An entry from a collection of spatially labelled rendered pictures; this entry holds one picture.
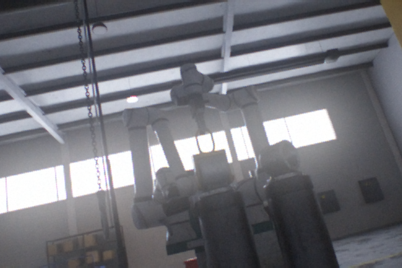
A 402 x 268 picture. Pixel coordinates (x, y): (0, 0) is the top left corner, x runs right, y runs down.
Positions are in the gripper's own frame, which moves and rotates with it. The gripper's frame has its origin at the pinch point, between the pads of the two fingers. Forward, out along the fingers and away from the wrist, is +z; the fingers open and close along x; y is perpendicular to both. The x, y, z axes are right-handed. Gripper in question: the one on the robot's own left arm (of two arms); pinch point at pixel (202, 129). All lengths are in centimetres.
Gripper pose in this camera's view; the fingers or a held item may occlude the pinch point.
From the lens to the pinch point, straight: 157.7
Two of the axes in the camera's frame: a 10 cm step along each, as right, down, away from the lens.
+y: 9.6, -1.7, 2.1
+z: 2.3, 9.3, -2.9
